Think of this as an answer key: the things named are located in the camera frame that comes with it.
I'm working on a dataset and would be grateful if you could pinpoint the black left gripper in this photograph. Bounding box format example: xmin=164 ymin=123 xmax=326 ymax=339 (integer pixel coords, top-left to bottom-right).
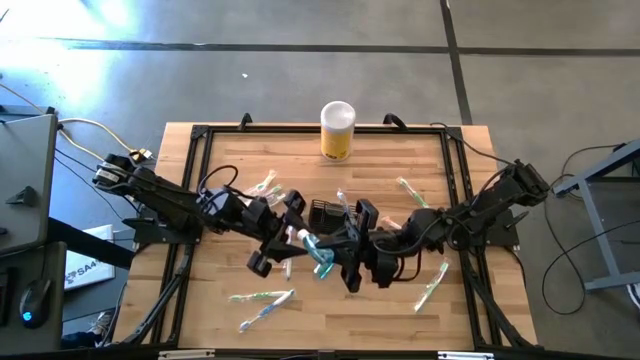
xmin=239 ymin=189 xmax=309 ymax=279

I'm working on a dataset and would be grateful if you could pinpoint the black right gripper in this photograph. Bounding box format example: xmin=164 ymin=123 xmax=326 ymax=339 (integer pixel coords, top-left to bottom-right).
xmin=319 ymin=198 xmax=416 ymax=294

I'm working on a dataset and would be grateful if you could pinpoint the black diagonal bar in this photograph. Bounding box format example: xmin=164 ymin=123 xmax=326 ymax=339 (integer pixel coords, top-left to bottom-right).
xmin=47 ymin=217 xmax=136 ymax=271

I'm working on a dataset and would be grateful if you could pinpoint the white printed box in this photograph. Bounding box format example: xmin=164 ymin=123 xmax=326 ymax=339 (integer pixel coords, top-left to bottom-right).
xmin=63 ymin=223 xmax=117 ymax=291

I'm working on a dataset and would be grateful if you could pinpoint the person's shoe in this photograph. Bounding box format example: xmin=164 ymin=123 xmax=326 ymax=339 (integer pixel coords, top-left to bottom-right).
xmin=624 ymin=282 xmax=640 ymax=311
xmin=92 ymin=309 xmax=115 ymax=337

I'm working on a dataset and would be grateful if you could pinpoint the dark desk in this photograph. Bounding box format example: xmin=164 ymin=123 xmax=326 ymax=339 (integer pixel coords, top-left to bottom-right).
xmin=0 ymin=242 xmax=67 ymax=354

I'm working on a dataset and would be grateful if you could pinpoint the grey metal stand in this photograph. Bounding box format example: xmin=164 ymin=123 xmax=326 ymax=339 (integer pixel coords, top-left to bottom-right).
xmin=552 ymin=138 xmax=640 ymax=293

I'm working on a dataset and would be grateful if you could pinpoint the black computer mouse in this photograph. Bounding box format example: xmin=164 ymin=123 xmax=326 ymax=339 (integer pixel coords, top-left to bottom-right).
xmin=18 ymin=278 xmax=53 ymax=330

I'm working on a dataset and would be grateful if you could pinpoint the black wedge stand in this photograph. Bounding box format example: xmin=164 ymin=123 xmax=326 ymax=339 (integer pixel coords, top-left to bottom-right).
xmin=5 ymin=185 xmax=40 ymax=207

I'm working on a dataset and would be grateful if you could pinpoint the grey desk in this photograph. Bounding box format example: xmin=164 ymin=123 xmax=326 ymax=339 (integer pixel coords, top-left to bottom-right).
xmin=0 ymin=113 xmax=59 ymax=256

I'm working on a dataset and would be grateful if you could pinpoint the black wire caddy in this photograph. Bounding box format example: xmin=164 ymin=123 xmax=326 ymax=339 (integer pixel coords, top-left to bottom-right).
xmin=308 ymin=198 xmax=362 ymax=236

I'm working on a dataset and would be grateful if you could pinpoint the black aluminium table frame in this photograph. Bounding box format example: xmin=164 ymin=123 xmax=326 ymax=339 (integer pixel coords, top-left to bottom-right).
xmin=119 ymin=122 xmax=539 ymax=351

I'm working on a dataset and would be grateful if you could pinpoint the silver bracket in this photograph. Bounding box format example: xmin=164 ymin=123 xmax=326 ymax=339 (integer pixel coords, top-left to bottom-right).
xmin=438 ymin=351 xmax=496 ymax=360
xmin=158 ymin=349 xmax=216 ymax=360

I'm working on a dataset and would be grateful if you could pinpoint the yellow cable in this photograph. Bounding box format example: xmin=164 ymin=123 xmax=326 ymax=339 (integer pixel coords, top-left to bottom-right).
xmin=57 ymin=117 xmax=154 ymax=194

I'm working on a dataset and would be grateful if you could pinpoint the black floor cable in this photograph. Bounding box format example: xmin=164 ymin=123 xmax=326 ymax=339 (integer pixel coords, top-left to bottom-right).
xmin=541 ymin=143 xmax=640 ymax=316

